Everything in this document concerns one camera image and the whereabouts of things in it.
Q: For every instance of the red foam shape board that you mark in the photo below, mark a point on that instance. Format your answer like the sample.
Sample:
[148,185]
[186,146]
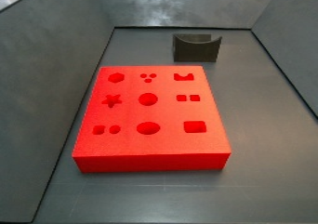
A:
[152,121]

